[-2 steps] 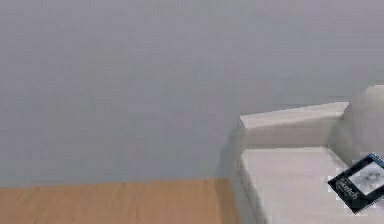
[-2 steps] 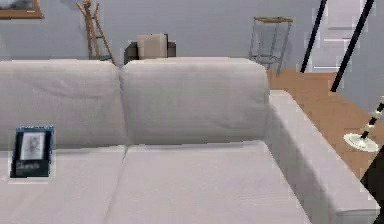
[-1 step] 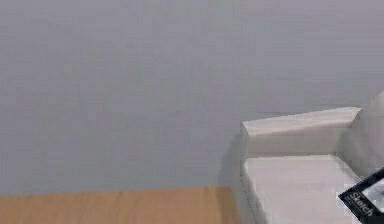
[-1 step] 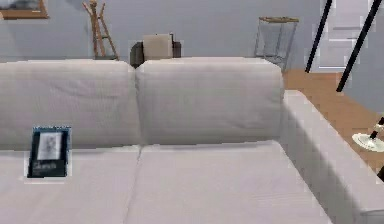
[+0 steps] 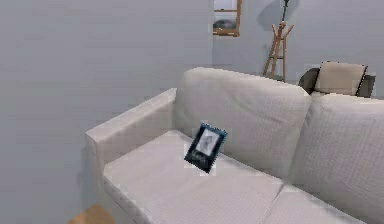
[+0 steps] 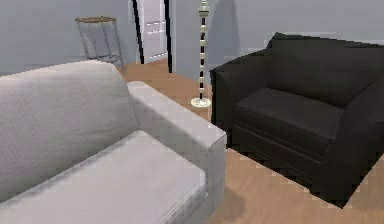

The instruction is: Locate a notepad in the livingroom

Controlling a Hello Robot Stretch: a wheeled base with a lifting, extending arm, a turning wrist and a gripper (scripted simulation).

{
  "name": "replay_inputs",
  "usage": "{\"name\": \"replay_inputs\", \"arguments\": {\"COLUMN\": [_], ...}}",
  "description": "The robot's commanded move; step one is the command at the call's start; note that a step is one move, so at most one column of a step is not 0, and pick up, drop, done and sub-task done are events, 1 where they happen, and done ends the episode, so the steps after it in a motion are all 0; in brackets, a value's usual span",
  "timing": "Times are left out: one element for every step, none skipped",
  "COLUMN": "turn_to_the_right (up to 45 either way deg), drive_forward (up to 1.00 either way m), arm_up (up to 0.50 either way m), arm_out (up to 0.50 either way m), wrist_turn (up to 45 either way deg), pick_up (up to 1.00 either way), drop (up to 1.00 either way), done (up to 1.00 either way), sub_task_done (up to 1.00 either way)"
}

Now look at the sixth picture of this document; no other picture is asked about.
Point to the white room door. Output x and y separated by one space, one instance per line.
154 30

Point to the black armchair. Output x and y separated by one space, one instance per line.
300 110

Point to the black and cream floor lamp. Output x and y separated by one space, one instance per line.
202 60

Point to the white fabric sofa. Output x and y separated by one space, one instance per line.
100 160

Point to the grey metal side table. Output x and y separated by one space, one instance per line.
100 40

